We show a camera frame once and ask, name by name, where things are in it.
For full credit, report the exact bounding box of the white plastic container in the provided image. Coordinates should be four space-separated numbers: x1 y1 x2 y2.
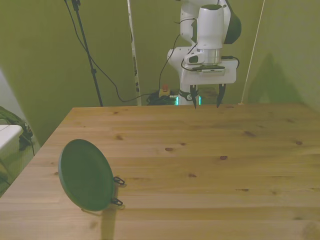
0 124 25 157

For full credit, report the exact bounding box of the white vertical marked rail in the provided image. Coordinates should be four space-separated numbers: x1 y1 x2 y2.
126 0 142 106

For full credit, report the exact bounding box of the thin white cord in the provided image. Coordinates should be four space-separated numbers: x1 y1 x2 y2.
238 0 266 106

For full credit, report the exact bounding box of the long black hanging cable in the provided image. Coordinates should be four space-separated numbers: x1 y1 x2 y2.
63 0 182 103

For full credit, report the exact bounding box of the black camera tripod stand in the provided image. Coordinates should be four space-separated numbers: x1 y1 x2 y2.
70 0 104 108

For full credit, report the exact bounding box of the black wire plate stand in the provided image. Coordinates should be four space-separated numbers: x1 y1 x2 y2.
81 175 126 217

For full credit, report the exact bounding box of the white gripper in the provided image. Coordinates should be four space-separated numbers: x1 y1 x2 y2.
180 59 239 110

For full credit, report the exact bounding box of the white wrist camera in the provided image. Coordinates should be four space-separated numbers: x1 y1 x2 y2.
183 51 208 67

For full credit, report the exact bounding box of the red emergency stop button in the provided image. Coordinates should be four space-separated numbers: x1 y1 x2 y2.
159 84 171 97

